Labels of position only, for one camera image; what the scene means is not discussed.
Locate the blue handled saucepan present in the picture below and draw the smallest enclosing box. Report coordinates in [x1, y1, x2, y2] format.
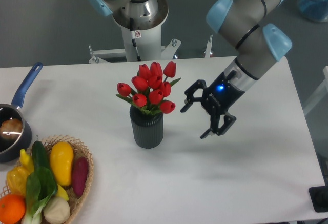
[1, 62, 43, 163]

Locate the yellow bell pepper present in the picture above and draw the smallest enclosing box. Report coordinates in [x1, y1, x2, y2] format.
[7, 166, 30, 197]

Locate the black cable on pedestal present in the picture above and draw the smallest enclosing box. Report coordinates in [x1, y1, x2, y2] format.
[129, 17, 141, 62]

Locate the purple sweet potato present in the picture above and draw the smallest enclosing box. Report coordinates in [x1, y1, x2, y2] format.
[72, 157, 89, 197]

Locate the red tulip bouquet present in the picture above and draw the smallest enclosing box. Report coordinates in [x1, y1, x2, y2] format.
[116, 61, 180, 116]

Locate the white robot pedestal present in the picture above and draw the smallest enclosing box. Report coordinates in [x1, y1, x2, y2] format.
[88, 26, 215, 64]

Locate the green bok choy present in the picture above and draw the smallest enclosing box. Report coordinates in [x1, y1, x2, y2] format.
[22, 167, 57, 223]

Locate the beige garlic bulb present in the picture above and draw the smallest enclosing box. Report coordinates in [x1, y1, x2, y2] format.
[43, 197, 70, 224]

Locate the orange fruit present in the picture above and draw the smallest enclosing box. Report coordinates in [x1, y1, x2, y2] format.
[1, 194, 26, 223]

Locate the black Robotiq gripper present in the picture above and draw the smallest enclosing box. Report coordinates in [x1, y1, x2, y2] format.
[180, 71, 246, 139]

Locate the brown bun in saucepan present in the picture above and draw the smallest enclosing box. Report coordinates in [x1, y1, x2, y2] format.
[1, 118, 23, 140]

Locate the blue transparent container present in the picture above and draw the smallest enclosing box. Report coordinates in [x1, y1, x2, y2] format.
[297, 0, 327, 23]

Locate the woven wicker basket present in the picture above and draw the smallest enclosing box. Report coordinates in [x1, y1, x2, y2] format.
[1, 135, 94, 223]

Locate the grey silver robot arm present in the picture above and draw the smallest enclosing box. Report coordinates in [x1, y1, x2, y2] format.
[88, 0, 292, 135]

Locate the yellow mango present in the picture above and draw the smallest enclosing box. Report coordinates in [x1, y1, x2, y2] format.
[50, 141, 74, 187]

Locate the dark grey ribbed vase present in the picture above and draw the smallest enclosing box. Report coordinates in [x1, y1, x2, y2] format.
[130, 106, 163, 149]

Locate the black device at edge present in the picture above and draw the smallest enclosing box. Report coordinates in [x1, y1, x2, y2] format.
[309, 186, 327, 213]

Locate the dark green cucumber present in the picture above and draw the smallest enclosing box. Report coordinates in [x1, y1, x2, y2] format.
[32, 140, 51, 170]

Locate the white frame at right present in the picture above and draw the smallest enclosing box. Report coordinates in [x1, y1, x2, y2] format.
[303, 66, 327, 116]

